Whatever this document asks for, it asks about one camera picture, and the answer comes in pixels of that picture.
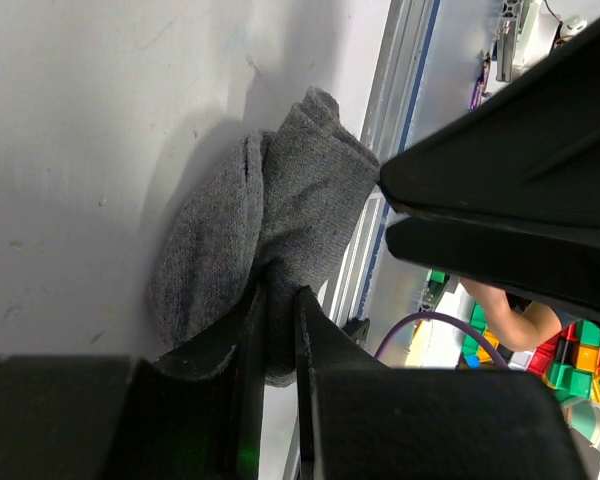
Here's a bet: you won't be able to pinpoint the person's bare forearm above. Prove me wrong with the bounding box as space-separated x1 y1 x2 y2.
460 278 563 352

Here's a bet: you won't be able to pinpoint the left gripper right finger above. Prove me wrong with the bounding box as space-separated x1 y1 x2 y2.
293 288 585 479

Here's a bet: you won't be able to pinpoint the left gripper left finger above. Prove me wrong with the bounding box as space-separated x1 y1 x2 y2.
0 286 266 479

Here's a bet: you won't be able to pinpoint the grey sock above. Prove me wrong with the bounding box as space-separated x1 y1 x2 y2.
149 87 379 387

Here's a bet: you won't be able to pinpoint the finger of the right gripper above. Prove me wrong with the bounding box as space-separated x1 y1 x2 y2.
379 18 600 230
386 217 600 325

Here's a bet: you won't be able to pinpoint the colourful plastic blocks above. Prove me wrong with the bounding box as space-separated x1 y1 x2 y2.
469 291 600 405

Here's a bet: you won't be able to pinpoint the aluminium frame rail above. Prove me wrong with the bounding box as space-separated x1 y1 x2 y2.
279 0 441 480

